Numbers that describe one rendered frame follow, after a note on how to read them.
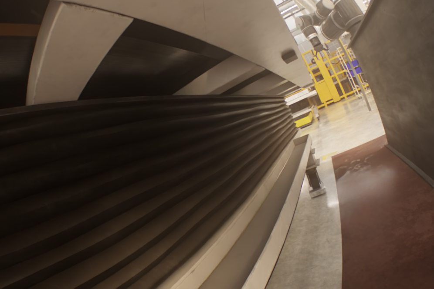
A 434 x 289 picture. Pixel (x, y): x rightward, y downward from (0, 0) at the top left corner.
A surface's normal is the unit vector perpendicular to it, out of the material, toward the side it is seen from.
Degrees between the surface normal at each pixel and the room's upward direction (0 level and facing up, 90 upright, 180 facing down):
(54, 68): 180
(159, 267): 38
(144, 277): 32
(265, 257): 90
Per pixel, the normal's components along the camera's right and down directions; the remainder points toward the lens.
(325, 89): -0.49, 0.15
